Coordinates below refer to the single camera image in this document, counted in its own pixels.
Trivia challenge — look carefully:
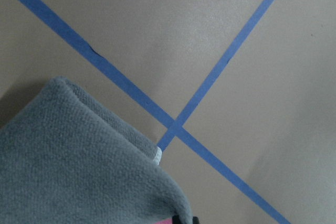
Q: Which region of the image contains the pink and grey towel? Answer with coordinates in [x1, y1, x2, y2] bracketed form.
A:
[1, 77, 193, 223]

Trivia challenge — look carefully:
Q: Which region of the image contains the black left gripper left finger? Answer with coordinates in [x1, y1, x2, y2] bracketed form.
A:
[172, 216, 180, 224]

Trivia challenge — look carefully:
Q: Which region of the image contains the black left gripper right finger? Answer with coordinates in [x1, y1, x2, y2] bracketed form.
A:
[193, 216, 200, 224]

